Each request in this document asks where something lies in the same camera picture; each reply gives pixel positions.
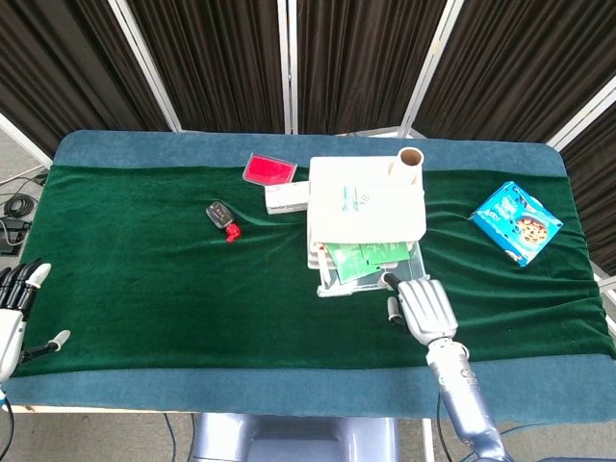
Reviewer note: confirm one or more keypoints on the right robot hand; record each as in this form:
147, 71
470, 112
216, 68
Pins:
428, 310

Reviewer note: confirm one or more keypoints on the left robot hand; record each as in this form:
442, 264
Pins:
9, 337

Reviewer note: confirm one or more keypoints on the clear plastic box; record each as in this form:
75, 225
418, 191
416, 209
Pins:
346, 290

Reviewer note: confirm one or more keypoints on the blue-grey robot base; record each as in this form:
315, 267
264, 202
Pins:
298, 438

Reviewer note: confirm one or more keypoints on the blue cookie package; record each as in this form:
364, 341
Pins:
510, 226

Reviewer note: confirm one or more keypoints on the black power adapter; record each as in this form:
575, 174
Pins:
12, 236

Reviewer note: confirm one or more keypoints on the white table leg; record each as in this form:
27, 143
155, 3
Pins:
428, 440

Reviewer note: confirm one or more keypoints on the green velvet cloth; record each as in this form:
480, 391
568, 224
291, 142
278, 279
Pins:
144, 298

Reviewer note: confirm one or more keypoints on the cardboard paper roll tube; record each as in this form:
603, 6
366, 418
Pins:
403, 171

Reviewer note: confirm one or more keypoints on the long white carton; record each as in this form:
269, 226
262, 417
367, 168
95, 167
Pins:
286, 197

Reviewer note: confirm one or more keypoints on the blue table cover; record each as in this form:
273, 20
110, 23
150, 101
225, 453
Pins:
192, 390

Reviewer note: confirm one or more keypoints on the red stamp pad case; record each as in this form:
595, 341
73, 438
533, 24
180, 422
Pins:
269, 168

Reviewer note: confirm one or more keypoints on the black curtain folding screen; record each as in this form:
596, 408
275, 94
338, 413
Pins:
216, 62

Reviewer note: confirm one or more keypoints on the white storage box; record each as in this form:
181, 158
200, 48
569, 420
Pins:
327, 212

